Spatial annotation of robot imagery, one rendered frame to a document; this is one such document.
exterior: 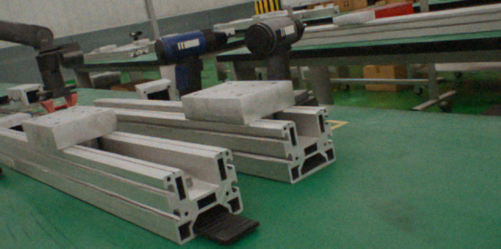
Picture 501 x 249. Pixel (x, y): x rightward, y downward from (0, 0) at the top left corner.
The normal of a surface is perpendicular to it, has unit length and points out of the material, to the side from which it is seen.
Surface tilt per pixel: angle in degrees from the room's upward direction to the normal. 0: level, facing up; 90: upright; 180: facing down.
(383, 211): 0
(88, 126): 90
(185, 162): 90
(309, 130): 90
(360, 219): 0
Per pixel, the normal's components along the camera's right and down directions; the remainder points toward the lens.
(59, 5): 0.59, 0.06
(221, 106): -0.73, 0.28
